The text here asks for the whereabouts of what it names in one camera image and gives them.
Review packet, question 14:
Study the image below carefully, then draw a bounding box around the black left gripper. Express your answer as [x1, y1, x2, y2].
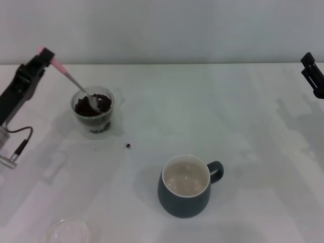
[0, 49, 55, 126]

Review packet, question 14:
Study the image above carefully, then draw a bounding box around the pink handled metal spoon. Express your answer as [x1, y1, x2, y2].
[37, 46, 108, 113]

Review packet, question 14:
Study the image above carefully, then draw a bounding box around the small clear glass bowl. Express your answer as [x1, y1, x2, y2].
[44, 219, 91, 243]

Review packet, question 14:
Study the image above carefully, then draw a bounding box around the dark blue ceramic mug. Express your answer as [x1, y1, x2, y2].
[157, 153, 225, 219]

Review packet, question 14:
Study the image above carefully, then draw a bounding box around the dark coffee beans heap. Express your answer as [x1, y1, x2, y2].
[74, 93, 112, 134]

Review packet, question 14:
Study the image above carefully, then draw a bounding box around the clear double-wall glass cup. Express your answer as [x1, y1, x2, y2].
[70, 86, 126, 134]

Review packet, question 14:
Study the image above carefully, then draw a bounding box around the left gripper dark cable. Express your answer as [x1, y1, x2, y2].
[6, 126, 34, 160]

